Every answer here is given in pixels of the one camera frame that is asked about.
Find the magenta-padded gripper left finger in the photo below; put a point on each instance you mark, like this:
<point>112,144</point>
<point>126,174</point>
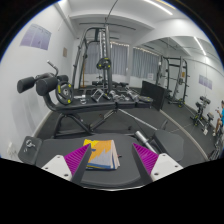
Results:
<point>63,165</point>

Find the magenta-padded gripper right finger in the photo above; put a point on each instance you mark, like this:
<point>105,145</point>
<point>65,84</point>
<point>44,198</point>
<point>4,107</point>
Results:
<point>160,165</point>

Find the yellow orange cartoon towel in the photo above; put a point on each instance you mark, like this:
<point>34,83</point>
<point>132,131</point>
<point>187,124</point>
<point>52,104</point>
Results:
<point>100,155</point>

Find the black seat pad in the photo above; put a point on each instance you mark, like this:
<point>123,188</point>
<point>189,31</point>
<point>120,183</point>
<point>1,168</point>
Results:
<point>170,145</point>

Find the silver barbell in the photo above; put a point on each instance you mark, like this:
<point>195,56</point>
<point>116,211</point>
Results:
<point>143,140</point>

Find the black adjustable weight bench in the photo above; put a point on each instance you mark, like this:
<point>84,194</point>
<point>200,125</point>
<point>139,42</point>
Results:
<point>86,106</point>

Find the black yellow exercise machines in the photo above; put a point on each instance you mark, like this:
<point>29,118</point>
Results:
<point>200,113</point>

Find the black upright mat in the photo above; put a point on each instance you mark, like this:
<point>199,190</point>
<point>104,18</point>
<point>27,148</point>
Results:
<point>153,95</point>

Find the group of chrome dumbbells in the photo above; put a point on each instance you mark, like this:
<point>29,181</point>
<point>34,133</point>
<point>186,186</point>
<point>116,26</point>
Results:
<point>128,96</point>

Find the person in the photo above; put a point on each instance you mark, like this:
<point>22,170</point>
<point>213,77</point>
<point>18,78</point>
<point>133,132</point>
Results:
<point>220,116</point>

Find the black squat rack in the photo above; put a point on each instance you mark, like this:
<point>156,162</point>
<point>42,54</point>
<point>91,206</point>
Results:
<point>181,80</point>

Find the grey window curtain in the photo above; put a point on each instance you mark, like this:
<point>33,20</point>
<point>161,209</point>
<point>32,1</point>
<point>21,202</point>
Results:
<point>120,60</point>
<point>145,63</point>

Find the small black yellow weight plate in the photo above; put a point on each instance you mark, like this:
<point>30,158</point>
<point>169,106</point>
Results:
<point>104,63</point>

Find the ceiling light strip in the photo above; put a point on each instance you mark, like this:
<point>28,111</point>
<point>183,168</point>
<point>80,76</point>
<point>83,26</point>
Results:
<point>200,45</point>
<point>158,6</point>

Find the white wall socket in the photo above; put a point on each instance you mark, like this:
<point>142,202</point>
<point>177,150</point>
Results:
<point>11,150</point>

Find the small purple wall poster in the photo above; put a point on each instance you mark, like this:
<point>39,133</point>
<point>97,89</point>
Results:
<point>205,81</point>

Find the small brown wall plaque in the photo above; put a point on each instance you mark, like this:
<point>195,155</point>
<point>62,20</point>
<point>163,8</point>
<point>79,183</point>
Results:
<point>65,52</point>

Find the large purple wall poster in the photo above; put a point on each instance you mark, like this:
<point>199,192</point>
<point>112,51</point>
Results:
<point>36,36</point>

